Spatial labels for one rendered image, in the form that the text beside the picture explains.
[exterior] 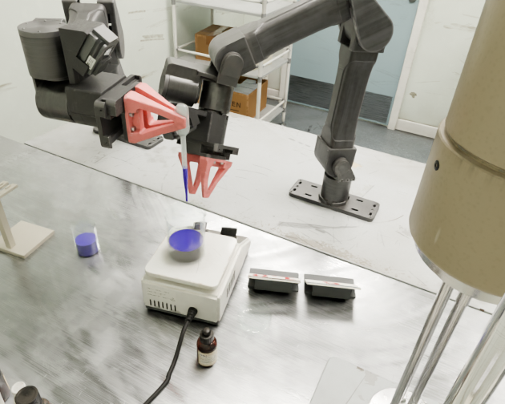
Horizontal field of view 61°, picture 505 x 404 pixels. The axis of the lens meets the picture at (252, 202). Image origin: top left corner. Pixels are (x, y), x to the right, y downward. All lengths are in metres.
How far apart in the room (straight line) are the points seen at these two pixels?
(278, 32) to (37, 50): 0.37
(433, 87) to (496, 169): 3.31
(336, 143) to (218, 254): 0.34
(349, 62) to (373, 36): 0.06
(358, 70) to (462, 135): 0.61
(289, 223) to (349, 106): 0.27
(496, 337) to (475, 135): 0.10
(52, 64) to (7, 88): 1.65
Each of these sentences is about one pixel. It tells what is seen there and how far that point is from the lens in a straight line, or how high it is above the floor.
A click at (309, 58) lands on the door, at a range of 3.70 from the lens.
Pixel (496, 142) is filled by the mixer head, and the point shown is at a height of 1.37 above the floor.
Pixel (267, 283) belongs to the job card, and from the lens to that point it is 0.76.
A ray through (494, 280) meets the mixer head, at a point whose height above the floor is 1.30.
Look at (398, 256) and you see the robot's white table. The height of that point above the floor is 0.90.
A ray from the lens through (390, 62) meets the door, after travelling 3.53.
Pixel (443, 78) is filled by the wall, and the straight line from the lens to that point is 3.52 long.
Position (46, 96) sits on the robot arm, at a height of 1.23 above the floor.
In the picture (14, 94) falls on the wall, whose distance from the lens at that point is 2.29.
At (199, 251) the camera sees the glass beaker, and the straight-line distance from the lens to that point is 0.68.
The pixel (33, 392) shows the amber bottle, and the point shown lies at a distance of 0.59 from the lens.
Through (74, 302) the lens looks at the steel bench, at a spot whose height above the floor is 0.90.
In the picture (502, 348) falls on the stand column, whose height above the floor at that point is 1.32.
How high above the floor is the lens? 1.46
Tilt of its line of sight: 35 degrees down
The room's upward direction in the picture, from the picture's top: 4 degrees clockwise
